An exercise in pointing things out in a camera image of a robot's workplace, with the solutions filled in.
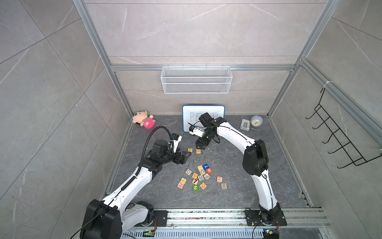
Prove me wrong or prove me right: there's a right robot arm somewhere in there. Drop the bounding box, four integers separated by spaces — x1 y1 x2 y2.
189 113 287 226

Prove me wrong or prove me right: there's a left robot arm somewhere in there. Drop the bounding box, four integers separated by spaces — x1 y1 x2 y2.
76 126 191 239

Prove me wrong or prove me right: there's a wooden block pink N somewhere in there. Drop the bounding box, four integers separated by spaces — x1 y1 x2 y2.
177 182 184 189

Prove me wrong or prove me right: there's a small white rectangular box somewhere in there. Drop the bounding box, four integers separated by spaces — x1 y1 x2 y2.
240 119 251 131

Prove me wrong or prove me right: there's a pink plush toy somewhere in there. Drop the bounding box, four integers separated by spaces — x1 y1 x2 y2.
132 111 156 129

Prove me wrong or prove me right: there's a round white clock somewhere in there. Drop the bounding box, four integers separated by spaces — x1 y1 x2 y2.
250 115 264 128

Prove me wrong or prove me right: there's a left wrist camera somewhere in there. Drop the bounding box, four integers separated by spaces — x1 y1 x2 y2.
171 133 182 152

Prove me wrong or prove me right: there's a whiteboard with blue frame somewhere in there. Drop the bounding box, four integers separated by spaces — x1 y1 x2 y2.
182 105 225 132

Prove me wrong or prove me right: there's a white wire basket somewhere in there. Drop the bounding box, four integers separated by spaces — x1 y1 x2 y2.
161 66 233 94

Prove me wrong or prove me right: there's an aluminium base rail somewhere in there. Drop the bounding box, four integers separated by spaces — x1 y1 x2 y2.
122 208 336 239

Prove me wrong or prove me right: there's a black wall hook rack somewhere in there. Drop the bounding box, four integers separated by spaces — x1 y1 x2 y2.
305 88 382 169

